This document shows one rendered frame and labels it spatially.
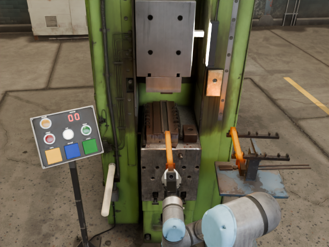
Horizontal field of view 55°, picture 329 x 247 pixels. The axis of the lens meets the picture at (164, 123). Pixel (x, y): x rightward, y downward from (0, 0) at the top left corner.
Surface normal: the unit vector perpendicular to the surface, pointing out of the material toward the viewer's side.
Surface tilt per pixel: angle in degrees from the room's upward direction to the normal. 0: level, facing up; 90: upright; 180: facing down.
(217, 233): 82
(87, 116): 60
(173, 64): 90
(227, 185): 0
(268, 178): 0
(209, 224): 82
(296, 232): 0
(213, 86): 90
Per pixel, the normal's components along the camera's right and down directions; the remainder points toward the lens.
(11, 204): 0.03, -0.85
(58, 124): 0.41, -0.01
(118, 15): 0.04, 0.53
